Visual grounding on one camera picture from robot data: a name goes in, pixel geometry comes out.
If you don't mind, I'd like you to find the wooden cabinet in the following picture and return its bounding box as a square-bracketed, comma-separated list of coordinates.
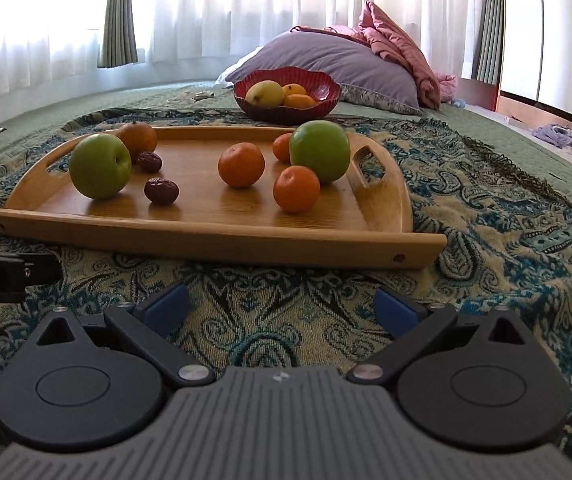
[460, 77, 572, 133]

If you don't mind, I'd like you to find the pink quilt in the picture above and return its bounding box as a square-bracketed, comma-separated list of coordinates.
[323, 1, 457, 109]

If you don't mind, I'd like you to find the white pillow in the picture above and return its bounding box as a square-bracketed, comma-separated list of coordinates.
[216, 47, 261, 86]

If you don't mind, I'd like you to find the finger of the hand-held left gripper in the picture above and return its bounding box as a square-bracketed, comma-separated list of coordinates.
[19, 254, 62, 294]

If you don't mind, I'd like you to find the paisley patterned blanket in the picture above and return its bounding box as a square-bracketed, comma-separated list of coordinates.
[0, 107, 572, 461]

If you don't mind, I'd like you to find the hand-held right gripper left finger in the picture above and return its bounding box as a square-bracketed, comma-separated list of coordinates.
[36, 282, 217, 389]

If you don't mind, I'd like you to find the yellow mango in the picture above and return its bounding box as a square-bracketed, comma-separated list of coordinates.
[245, 80, 285, 107]

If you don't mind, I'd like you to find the floral pillow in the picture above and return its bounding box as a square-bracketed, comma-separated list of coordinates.
[338, 84, 423, 116]

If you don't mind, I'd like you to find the purple pillow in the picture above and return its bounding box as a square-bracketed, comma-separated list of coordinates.
[225, 30, 423, 111]

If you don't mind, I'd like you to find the orange tangerine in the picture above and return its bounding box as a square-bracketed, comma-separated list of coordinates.
[116, 121, 158, 158]
[272, 133, 294, 163]
[273, 165, 321, 213]
[218, 142, 265, 189]

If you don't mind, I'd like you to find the red ribbed bowl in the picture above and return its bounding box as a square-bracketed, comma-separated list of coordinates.
[233, 66, 341, 124]

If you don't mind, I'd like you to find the green curtain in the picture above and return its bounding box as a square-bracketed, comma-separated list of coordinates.
[470, 0, 507, 86]
[97, 0, 140, 69]

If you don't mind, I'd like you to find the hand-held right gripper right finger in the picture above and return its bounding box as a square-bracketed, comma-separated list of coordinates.
[347, 287, 529, 386]

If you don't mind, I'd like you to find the wooden tray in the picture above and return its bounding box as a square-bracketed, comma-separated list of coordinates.
[0, 126, 448, 271]

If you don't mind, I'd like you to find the green apple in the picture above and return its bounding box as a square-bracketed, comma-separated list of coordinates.
[69, 133, 132, 200]
[289, 120, 351, 184]

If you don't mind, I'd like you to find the white sheer curtain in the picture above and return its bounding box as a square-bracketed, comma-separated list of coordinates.
[0, 0, 502, 107]

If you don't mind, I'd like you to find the purple cloth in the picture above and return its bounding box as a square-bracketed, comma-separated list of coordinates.
[533, 124, 572, 149]

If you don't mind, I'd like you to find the green quilted bedspread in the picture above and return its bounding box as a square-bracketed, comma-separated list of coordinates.
[0, 79, 572, 201]

